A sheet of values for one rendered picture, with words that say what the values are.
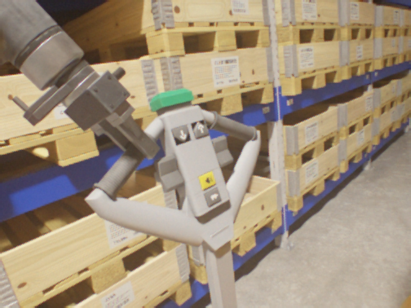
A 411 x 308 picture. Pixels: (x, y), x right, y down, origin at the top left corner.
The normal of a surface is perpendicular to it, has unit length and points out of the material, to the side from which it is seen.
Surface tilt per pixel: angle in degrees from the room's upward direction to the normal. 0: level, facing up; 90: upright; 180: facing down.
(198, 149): 74
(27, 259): 90
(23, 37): 89
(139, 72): 90
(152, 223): 80
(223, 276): 89
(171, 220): 68
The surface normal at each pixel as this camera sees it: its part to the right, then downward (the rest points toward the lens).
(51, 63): 0.31, 0.24
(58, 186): 0.69, 0.12
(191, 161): 0.63, -0.14
